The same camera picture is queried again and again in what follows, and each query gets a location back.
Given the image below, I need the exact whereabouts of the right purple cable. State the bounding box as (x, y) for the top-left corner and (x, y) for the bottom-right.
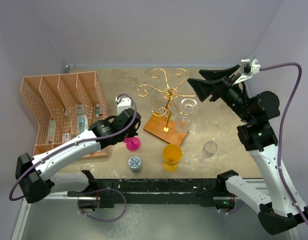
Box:
(260, 62), (308, 232)

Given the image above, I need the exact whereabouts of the pink plastic desk organizer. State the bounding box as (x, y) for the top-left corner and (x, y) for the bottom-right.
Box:
(21, 71), (109, 155)

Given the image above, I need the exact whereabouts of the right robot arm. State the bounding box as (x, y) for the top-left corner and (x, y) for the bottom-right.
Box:
(188, 62), (308, 235)

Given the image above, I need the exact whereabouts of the gold wine glass rack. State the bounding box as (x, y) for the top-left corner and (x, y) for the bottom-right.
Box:
(137, 68), (195, 146)

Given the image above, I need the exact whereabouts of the yellow plastic goblet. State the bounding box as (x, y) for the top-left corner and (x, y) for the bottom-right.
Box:
(162, 144), (182, 173)

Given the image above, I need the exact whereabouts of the lower purple cable loop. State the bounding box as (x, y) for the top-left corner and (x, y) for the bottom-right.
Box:
(77, 186), (127, 223)

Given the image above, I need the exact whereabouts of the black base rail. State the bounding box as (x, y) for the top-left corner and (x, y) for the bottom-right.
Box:
(68, 177), (235, 209)

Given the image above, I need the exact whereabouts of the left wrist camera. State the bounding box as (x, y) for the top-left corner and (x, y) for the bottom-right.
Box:
(115, 97), (133, 115)

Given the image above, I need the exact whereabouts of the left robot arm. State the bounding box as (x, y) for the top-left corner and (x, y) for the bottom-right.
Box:
(15, 108), (141, 204)

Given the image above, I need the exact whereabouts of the patterned round tin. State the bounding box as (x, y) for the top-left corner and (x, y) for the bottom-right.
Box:
(128, 155), (142, 173)

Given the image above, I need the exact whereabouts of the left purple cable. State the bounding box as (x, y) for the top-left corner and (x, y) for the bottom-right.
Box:
(9, 93), (138, 201)

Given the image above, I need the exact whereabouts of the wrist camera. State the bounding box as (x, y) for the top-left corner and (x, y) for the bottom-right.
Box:
(241, 56), (261, 81)
(115, 97), (133, 115)

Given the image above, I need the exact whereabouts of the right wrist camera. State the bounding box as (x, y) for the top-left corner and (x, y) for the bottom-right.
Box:
(241, 56), (261, 81)

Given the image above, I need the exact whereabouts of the pink plastic goblet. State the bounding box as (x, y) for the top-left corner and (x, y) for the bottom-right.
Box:
(123, 136), (141, 152)

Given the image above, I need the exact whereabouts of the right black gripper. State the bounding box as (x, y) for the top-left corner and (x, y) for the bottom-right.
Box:
(188, 64), (254, 123)

